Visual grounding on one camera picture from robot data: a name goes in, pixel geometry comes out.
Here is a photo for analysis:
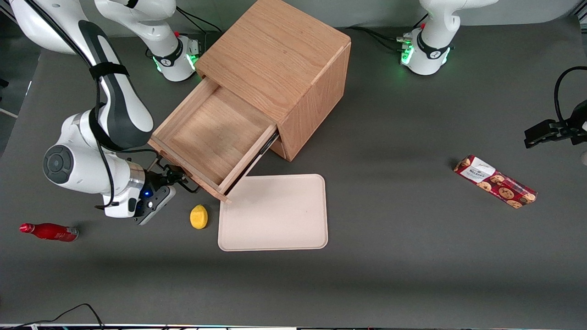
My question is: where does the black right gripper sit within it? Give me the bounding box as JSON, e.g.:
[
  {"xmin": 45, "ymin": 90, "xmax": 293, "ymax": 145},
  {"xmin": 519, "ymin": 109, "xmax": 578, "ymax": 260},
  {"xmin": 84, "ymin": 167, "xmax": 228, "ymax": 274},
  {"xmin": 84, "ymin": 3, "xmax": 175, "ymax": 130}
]
[{"xmin": 141, "ymin": 166, "xmax": 200, "ymax": 203}]

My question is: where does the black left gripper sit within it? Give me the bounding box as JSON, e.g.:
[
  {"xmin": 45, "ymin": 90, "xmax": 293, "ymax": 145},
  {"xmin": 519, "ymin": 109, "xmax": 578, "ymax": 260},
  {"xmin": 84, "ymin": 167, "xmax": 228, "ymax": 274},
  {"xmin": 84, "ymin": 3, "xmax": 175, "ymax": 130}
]
[{"xmin": 525, "ymin": 116, "xmax": 586, "ymax": 149}]

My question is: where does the wooden drawer with shallow front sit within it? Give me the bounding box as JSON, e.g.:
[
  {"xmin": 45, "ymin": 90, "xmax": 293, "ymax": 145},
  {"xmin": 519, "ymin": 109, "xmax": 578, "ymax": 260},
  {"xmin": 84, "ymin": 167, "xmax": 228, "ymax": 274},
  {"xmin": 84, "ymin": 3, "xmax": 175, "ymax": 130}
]
[{"xmin": 147, "ymin": 77, "xmax": 281, "ymax": 204}]

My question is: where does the wooden drawer with deep front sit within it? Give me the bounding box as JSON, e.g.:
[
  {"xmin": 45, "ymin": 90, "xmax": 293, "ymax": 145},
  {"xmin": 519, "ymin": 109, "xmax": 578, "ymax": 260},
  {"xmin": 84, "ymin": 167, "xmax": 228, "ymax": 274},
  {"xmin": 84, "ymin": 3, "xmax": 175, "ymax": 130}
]
[{"xmin": 259, "ymin": 133, "xmax": 288, "ymax": 160}]

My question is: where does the oak wooden drawer cabinet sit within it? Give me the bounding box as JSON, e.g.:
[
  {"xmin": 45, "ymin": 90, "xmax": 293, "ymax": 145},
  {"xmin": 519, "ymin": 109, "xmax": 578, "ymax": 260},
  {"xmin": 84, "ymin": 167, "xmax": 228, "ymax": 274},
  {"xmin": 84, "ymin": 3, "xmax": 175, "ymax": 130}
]
[{"xmin": 195, "ymin": 0, "xmax": 352, "ymax": 162}]

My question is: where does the yellow lemon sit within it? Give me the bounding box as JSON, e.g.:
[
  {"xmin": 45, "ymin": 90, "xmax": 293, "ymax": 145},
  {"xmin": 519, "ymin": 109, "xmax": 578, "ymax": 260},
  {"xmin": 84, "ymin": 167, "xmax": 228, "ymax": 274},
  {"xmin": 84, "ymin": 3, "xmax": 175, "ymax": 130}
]
[{"xmin": 190, "ymin": 204, "xmax": 209, "ymax": 230}]

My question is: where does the red tartan cookie box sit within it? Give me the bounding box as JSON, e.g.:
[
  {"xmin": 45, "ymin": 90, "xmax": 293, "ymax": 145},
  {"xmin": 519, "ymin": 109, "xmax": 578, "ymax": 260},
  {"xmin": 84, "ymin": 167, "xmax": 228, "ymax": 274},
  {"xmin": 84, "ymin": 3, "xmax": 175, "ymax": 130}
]
[{"xmin": 453, "ymin": 155, "xmax": 538, "ymax": 209}]

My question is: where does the beige rectangular plastic tray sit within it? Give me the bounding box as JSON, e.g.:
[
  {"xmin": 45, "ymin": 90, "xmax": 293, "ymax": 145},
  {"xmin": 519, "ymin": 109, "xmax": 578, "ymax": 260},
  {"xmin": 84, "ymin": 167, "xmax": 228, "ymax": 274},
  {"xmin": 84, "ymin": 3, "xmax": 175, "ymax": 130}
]
[{"xmin": 217, "ymin": 174, "xmax": 329, "ymax": 252}]

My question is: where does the red metal bottle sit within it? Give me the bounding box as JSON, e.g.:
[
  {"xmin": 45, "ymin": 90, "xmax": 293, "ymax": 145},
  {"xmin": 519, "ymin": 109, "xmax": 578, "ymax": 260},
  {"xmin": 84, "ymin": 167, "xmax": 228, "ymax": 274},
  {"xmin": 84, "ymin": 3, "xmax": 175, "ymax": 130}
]
[{"xmin": 19, "ymin": 223, "xmax": 79, "ymax": 242}]

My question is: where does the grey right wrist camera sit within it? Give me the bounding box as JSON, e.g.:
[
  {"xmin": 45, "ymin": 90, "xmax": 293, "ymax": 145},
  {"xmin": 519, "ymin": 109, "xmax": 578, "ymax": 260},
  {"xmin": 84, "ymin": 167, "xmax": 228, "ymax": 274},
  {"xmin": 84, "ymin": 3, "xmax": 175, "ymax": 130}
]
[{"xmin": 134, "ymin": 185, "xmax": 177, "ymax": 226}]

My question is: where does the black looped left wrist cable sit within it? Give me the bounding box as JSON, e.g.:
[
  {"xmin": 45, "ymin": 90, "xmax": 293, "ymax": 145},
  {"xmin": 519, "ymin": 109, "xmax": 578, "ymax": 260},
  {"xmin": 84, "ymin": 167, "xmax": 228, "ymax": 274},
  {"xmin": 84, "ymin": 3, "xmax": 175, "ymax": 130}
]
[{"xmin": 554, "ymin": 66, "xmax": 587, "ymax": 125}]

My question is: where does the black right arm base cable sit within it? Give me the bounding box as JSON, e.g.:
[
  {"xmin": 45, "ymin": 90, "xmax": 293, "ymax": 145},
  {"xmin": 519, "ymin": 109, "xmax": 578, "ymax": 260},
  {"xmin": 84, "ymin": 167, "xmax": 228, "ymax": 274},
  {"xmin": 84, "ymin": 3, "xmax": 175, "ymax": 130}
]
[{"xmin": 174, "ymin": 6, "xmax": 222, "ymax": 35}]

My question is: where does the black arm base cable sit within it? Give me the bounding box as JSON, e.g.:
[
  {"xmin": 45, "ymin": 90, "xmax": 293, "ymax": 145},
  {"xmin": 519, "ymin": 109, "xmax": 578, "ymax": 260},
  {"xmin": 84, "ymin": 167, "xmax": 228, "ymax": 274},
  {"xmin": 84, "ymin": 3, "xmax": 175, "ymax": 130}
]
[
  {"xmin": 350, "ymin": 14, "xmax": 430, "ymax": 54},
  {"xmin": 174, "ymin": 6, "xmax": 222, "ymax": 35}
]

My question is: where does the black cable along table edge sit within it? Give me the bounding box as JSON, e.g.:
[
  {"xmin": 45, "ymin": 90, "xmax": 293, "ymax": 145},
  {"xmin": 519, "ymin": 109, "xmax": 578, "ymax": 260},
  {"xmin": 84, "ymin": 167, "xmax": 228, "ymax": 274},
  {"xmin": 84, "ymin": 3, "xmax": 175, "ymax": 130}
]
[{"xmin": 0, "ymin": 303, "xmax": 106, "ymax": 329}]

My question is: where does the black left arm base cable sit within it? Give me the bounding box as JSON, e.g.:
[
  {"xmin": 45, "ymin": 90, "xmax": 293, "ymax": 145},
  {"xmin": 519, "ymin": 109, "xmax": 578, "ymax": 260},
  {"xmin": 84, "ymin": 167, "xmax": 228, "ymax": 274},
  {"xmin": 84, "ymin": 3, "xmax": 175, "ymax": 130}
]
[{"xmin": 350, "ymin": 14, "xmax": 430, "ymax": 54}]

